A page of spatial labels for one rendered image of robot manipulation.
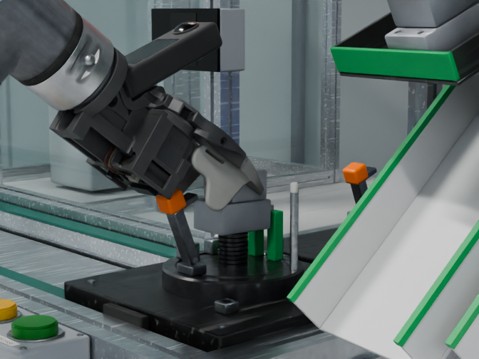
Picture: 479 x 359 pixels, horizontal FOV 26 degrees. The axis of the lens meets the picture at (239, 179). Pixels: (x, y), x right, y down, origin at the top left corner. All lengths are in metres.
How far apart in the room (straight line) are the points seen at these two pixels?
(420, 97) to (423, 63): 0.16
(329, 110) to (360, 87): 2.17
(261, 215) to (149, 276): 0.14
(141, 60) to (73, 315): 0.25
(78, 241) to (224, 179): 0.49
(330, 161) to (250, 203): 1.31
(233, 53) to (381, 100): 3.36
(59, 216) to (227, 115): 0.38
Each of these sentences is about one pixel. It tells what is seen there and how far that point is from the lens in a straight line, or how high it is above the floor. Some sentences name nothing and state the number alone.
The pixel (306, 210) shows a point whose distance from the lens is 2.00.
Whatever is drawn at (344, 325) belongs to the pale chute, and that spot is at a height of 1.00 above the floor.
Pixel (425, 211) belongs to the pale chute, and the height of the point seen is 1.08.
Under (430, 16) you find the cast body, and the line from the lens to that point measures 0.72.
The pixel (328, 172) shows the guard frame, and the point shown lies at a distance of 2.31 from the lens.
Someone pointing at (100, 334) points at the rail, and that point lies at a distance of 0.92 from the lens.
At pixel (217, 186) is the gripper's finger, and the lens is 0.95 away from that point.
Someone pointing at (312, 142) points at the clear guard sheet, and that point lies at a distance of 2.36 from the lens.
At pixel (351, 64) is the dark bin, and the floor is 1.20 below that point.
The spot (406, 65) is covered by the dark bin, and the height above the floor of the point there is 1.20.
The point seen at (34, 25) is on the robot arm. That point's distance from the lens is 0.83.
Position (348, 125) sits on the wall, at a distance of 4.45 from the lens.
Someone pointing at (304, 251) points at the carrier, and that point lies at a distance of 1.17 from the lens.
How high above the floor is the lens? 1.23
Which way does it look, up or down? 9 degrees down
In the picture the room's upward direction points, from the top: straight up
